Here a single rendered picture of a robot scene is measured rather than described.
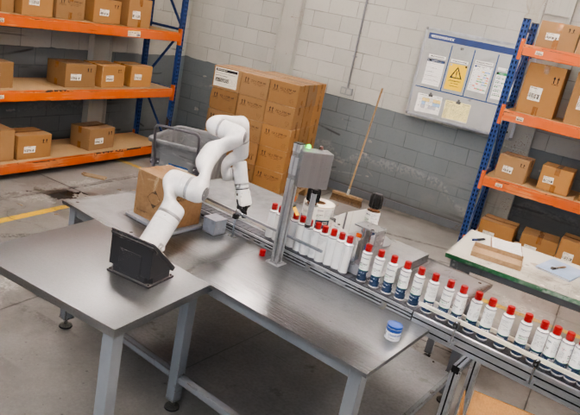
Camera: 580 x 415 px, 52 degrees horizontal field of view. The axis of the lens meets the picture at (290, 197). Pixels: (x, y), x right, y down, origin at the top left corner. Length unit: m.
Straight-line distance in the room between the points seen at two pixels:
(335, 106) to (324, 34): 0.93
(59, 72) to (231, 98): 1.84
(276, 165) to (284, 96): 0.77
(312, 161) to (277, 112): 3.68
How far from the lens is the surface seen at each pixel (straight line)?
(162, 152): 5.64
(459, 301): 2.91
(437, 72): 7.38
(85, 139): 7.27
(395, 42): 7.69
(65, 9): 6.70
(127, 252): 2.81
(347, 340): 2.68
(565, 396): 2.87
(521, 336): 2.86
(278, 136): 6.71
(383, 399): 3.51
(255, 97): 6.82
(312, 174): 3.06
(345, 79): 7.92
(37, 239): 3.20
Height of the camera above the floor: 2.11
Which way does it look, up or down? 17 degrees down
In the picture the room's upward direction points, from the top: 12 degrees clockwise
